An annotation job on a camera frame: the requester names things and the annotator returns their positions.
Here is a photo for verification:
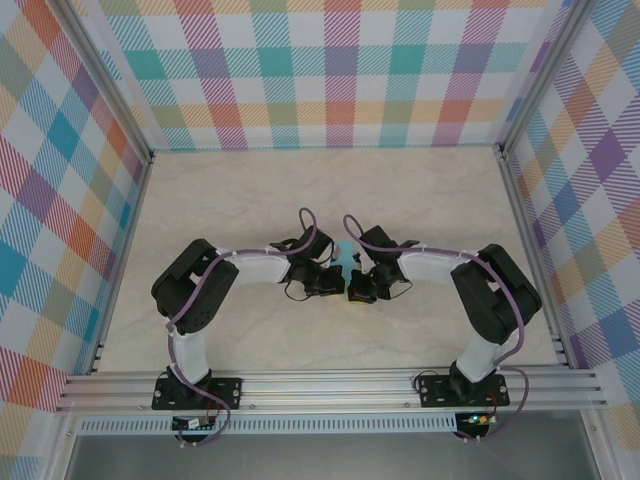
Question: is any teal paper sheet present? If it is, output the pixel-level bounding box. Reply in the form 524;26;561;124
332;239;359;274

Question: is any small black circuit board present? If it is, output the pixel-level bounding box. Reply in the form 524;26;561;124
171;417;217;432

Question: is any thin black left camera cable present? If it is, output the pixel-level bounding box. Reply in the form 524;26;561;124
283;279;316;303

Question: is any thin black camera cable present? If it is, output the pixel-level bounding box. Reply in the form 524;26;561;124
384;277;414;301
283;279;316;303

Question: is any thin black right camera cable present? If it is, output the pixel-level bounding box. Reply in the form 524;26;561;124
384;277;414;301

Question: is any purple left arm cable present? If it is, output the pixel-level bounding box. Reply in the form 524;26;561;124
167;208;324;448

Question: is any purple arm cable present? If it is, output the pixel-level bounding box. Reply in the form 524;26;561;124
342;214;531;444
167;208;324;448

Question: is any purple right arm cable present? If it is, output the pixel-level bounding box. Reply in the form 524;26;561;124
342;214;531;444

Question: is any aluminium mounting rail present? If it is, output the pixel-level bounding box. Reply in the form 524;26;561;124
54;368;609;414

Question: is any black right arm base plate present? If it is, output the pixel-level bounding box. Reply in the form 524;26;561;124
417;373;510;409

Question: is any perforated metal cable tray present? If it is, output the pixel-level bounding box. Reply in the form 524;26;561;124
77;415;459;435

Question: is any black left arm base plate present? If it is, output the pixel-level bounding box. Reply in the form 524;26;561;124
152;375;244;412

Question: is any aluminium table side rail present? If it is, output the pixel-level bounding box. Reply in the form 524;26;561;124
87;152;156;376
494;144;571;369

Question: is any aluminium upright frame post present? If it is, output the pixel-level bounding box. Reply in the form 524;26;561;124
49;0;156;164
497;0;591;156

